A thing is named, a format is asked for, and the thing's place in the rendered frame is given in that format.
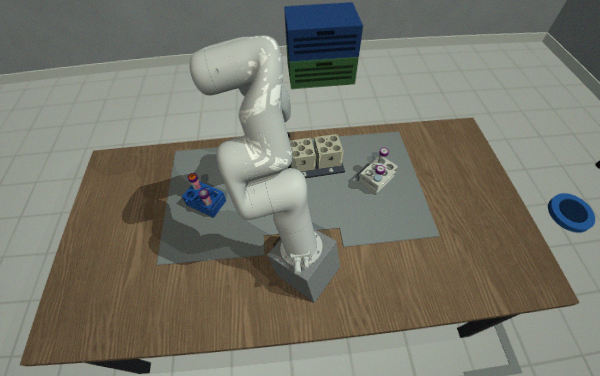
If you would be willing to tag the blue tube rack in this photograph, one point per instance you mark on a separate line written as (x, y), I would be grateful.
(217, 202)

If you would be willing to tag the grey bench mat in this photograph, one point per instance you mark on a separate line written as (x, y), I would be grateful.
(399, 211)

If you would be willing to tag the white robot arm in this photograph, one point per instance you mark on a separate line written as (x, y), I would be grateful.
(260, 159)

